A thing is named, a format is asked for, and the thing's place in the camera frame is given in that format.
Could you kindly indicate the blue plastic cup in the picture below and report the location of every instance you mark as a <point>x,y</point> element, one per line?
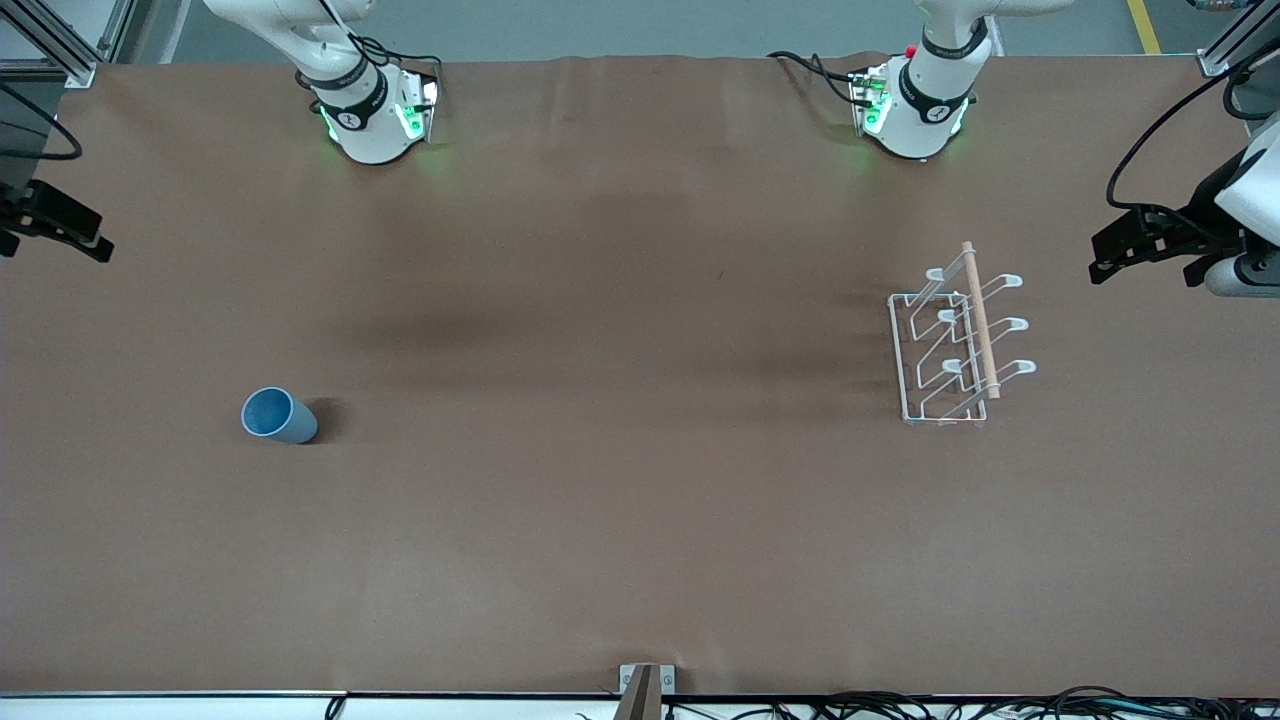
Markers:
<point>275,415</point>

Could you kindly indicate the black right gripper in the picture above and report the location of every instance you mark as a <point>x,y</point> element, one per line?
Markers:
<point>18,206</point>

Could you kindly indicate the brown table cover sheet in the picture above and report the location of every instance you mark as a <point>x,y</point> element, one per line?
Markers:
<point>640,500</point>

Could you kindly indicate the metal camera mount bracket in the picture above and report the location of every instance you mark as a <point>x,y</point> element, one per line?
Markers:
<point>645,690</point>

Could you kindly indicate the base connector box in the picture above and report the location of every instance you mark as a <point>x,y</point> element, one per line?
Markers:
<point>868,95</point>
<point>425,100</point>

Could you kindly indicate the aluminium frame profile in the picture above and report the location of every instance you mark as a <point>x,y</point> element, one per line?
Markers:
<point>1225,55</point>
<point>60,55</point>

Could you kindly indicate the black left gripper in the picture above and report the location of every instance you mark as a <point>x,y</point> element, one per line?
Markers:
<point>1203,203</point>

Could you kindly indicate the left base connector box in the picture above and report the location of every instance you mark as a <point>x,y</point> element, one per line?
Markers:
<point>868,95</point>

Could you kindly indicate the right base connector box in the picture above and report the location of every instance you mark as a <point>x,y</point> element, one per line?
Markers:
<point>425,100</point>

